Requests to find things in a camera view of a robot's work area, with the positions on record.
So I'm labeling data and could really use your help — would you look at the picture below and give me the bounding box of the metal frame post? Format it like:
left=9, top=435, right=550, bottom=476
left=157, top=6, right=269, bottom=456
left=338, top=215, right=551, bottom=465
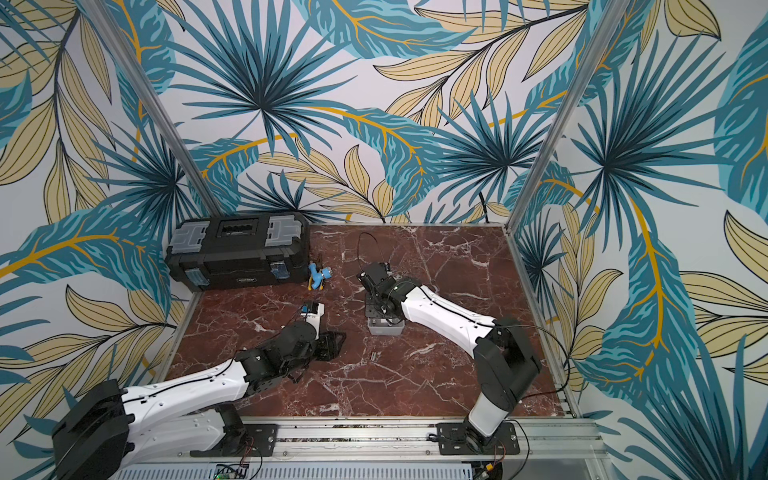
left=505, top=1, right=629, bottom=239
left=81, top=0, right=222, bottom=216

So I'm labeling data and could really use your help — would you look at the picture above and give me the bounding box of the right metal frame post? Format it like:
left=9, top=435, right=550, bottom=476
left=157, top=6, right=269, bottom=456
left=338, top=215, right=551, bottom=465
left=505, top=1, right=629, bottom=239

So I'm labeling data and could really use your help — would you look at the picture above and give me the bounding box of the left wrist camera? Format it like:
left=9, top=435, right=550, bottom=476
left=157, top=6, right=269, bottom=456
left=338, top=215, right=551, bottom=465
left=300, top=301, right=325, bottom=337

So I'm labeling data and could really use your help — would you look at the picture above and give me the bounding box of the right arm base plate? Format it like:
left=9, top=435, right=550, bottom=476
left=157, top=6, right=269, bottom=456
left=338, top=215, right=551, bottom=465
left=432, top=422, right=521, bottom=456

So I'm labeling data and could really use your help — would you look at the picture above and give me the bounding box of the blue toy figure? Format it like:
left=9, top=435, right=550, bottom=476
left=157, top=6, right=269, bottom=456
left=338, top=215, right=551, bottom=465
left=307, top=261, right=332, bottom=291

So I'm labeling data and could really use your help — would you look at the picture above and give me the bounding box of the aluminium rail front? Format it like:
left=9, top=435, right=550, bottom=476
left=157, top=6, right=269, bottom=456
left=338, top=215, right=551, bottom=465
left=110, top=417, right=617, bottom=479

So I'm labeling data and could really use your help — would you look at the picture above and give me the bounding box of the grey plastic storage box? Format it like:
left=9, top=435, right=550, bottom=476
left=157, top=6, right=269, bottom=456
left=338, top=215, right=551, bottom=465
left=365, top=297, right=405, bottom=336

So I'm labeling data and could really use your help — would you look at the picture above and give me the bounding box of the left metal frame post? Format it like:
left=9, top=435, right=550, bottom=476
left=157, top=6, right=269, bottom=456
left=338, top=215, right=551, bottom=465
left=81, top=0, right=222, bottom=216

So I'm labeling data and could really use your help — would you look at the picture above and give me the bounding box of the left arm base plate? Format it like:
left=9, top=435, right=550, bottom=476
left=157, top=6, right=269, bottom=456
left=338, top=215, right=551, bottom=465
left=195, top=424, right=278, bottom=458

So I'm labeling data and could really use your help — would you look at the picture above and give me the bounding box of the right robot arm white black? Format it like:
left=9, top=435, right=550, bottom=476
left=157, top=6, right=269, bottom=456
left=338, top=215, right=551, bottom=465
left=357, top=262, right=542, bottom=450

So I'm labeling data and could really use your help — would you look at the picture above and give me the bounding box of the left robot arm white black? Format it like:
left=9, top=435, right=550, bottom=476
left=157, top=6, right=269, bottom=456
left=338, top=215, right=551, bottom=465
left=52, top=321, right=346, bottom=479

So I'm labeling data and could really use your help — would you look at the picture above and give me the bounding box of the black plastic toolbox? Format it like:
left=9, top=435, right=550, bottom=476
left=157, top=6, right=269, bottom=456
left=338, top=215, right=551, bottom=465
left=165, top=212, right=310, bottom=292

